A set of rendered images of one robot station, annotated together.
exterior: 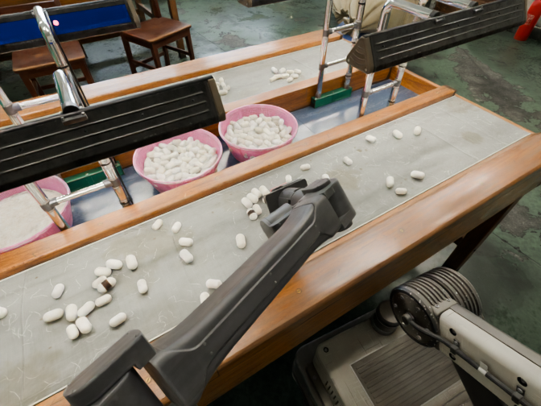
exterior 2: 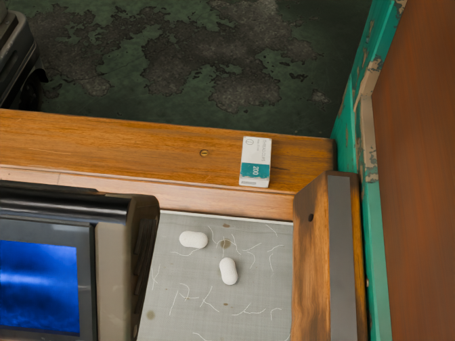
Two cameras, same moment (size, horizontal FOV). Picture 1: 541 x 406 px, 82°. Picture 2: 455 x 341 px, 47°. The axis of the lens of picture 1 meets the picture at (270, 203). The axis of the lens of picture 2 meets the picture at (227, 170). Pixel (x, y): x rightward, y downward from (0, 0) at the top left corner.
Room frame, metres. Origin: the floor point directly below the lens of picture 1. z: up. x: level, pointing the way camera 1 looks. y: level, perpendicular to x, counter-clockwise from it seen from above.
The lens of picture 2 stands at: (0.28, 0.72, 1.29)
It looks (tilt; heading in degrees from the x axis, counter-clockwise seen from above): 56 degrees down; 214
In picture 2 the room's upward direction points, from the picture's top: 3 degrees clockwise
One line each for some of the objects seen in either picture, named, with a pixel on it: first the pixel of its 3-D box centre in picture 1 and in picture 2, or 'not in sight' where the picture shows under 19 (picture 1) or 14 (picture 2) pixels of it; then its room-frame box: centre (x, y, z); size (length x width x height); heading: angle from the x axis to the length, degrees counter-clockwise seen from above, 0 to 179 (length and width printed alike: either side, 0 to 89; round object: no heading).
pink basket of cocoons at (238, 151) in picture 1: (258, 136); not in sight; (0.90, 0.04, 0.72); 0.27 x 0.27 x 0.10
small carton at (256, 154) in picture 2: not in sight; (255, 161); (-0.05, 0.54, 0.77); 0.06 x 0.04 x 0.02; 31
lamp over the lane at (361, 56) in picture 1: (449, 26); not in sight; (0.88, -0.46, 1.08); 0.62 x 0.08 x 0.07; 121
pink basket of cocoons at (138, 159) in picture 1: (181, 163); not in sight; (0.75, 0.28, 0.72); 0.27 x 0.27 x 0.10
